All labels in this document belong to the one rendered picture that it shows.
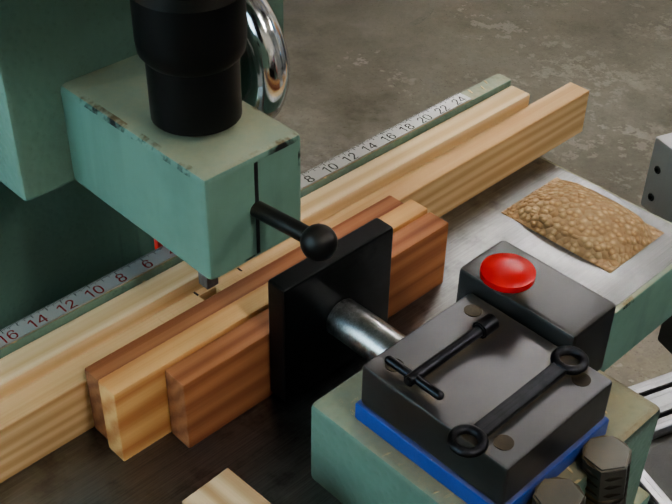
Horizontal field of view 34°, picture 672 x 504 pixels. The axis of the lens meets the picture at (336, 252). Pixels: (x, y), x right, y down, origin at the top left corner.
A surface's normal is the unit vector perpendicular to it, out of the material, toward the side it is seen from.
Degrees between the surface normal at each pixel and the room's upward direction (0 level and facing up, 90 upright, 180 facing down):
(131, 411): 90
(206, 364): 0
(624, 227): 23
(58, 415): 90
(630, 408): 0
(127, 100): 0
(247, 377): 90
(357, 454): 90
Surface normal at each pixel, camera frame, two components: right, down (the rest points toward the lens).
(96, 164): -0.72, 0.42
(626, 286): 0.02, -0.78
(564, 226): -0.36, -0.47
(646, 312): 0.69, 0.46
